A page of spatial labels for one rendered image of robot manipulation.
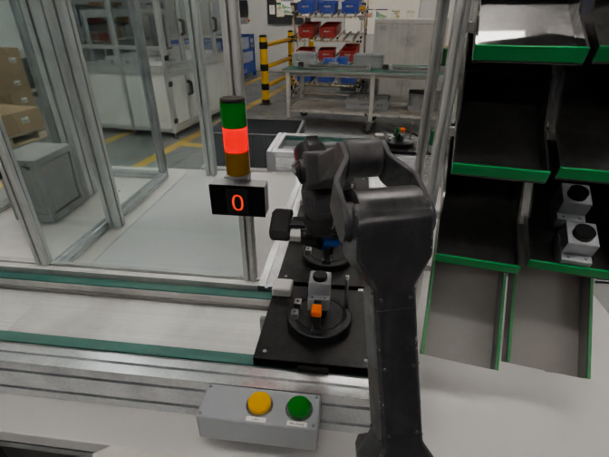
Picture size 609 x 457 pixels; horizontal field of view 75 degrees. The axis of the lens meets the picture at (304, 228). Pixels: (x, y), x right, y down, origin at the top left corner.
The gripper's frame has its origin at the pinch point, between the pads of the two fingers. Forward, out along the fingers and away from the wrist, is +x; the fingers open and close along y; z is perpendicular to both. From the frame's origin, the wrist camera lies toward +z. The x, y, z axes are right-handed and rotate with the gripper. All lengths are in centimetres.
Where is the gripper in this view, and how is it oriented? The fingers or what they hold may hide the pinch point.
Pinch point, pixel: (321, 239)
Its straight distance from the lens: 78.7
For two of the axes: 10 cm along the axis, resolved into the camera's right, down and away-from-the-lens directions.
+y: -9.9, -0.6, 1.1
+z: 1.1, -8.6, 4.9
